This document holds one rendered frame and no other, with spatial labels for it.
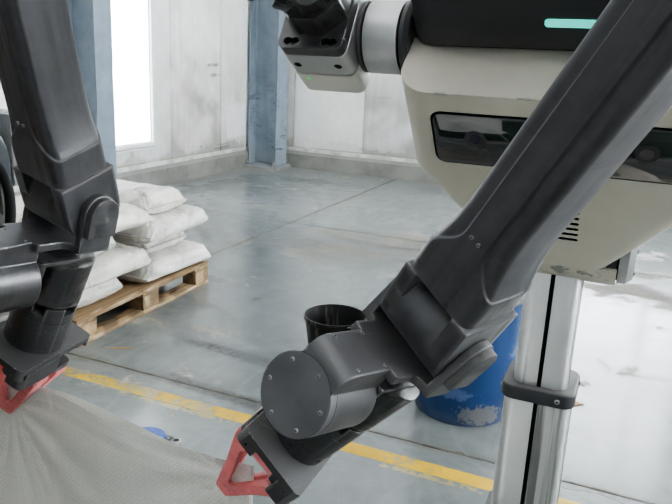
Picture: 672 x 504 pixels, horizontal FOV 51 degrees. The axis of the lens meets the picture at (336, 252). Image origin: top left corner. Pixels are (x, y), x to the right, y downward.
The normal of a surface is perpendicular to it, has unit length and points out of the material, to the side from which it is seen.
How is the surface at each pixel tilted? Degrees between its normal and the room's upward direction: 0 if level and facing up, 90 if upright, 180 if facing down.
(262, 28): 90
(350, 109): 90
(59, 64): 102
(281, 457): 45
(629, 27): 94
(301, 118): 90
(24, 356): 25
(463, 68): 40
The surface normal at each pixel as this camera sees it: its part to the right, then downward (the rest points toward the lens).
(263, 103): -0.40, 0.22
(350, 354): 0.59, -0.69
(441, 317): -0.29, -0.31
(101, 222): 0.83, 0.39
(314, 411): -0.55, -0.07
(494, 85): -0.22, -0.59
